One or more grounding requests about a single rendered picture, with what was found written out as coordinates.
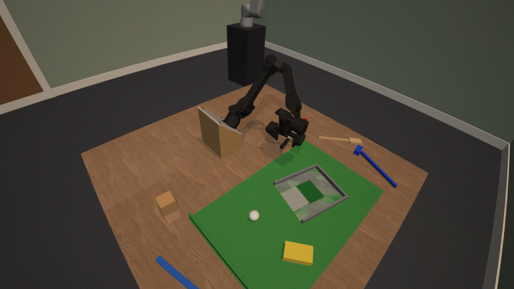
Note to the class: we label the white golf ball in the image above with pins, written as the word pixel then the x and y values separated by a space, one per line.
pixel 253 215

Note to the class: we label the green flat mat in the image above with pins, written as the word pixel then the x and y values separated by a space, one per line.
pixel 255 248

